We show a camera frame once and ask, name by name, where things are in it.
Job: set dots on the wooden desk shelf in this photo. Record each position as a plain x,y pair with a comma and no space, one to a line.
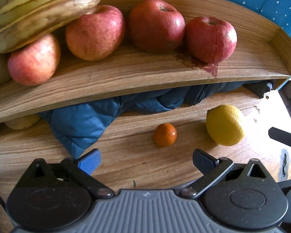
263,52

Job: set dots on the beige fruit under shelf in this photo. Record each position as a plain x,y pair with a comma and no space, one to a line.
23,122

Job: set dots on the pale red apple leftmost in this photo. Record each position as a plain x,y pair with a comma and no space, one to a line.
35,63

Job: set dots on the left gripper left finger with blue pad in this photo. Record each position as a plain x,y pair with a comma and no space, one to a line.
81,169

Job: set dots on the dark blue quilted cloth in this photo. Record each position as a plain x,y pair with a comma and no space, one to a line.
79,126

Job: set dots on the banana bunch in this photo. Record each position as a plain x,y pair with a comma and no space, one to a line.
42,20

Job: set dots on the yellow lemon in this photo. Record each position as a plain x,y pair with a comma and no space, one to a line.
226,124

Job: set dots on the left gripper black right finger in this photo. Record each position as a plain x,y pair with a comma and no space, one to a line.
213,170

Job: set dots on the finger of the right gripper with black tip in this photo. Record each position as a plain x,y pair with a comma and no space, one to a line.
279,135

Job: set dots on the red apple rightmost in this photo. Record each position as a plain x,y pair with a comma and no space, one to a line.
210,39

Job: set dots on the small orange tangerine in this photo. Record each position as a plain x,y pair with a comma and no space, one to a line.
165,135

